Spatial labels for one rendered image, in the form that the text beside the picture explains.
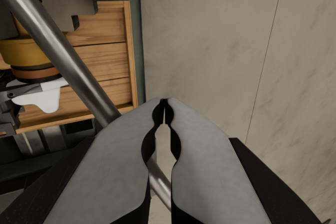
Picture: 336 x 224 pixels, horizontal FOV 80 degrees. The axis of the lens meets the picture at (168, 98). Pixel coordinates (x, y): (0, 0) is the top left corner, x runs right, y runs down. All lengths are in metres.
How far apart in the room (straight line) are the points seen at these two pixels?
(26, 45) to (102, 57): 0.28
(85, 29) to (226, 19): 1.40
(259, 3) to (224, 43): 0.42
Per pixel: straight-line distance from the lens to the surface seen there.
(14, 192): 0.69
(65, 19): 0.31
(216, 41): 1.80
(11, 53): 0.33
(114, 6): 0.52
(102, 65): 0.57
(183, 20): 1.60
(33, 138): 0.71
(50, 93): 0.36
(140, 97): 1.04
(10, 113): 0.37
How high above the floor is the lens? 1.42
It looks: 53 degrees down
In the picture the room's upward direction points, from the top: 141 degrees clockwise
